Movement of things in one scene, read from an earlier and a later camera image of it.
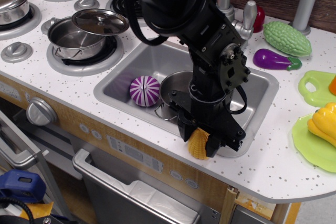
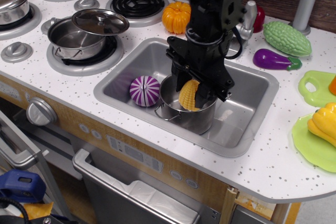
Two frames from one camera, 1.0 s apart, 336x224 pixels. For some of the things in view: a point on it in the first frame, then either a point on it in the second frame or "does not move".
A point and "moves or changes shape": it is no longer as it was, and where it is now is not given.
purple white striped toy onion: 144,91 does not move
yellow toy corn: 197,144 moves or changes shape
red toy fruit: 260,20 does not move
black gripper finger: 212,145 to 202,93
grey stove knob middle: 86,2 does not move
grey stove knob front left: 16,52 does not move
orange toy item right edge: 332,85 does not move
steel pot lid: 100,21 does not move
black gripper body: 208,111 to 201,55
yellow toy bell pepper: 323,124 does not move
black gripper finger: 187,125 to 180,75
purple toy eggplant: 266,59 does not move
